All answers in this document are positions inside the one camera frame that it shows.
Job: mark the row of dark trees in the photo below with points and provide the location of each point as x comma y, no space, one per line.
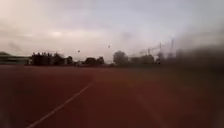
120,58

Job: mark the tall mesh fence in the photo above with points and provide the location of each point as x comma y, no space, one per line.
160,50

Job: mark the low flat-roofed building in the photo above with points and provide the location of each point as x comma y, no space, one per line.
13,60

